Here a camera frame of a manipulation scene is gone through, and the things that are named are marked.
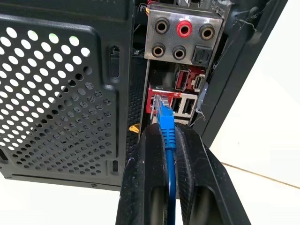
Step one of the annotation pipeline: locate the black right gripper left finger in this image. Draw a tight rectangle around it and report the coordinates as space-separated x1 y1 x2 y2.
115 122 170 225

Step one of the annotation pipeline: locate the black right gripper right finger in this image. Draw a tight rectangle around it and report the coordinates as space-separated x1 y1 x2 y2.
173 123 251 225

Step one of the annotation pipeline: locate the blue ethernet cable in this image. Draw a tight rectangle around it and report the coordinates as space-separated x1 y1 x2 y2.
153 94 177 225

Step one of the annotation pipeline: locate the black computer tower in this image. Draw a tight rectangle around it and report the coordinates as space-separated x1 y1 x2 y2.
0 0 288 192

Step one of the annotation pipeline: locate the yellow internal wire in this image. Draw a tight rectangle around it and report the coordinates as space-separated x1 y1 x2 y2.
128 124 141 136

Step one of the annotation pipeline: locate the grey audio jack block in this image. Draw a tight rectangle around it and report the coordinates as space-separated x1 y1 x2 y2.
144 3 223 66

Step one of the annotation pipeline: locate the red ethernet port block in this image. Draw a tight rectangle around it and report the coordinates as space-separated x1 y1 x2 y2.
145 86 198 120

